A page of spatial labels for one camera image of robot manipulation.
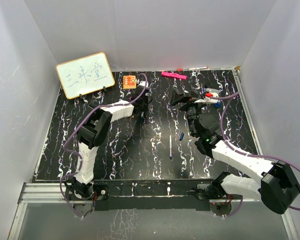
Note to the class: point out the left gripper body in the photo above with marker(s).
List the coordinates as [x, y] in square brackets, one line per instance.
[144, 105]

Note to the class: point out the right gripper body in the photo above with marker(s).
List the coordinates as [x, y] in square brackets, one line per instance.
[194, 111]

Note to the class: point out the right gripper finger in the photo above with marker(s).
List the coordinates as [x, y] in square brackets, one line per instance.
[185, 106]
[179, 97]

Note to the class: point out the white pen blue end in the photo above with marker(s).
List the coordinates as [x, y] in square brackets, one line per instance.
[170, 147]

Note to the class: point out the white pen red end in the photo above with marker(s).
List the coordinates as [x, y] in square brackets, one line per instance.
[193, 69]

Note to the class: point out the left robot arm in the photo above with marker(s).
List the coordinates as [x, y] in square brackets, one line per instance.
[92, 134]

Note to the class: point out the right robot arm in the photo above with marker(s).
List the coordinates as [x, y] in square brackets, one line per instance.
[272, 183]

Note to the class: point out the blue pen cap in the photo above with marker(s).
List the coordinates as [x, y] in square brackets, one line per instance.
[181, 136]

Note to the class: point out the orange card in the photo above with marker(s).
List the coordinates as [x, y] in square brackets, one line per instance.
[129, 82]

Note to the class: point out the pink plastic clip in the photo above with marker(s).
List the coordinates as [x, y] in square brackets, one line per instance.
[173, 75]

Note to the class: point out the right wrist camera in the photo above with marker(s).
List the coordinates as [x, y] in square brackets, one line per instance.
[210, 96]

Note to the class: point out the small whiteboard wooden frame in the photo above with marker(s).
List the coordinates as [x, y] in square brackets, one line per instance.
[85, 75]

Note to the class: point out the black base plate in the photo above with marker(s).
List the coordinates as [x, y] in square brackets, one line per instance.
[162, 194]

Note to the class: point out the aluminium rail frame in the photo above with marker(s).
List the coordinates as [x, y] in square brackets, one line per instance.
[182, 165]

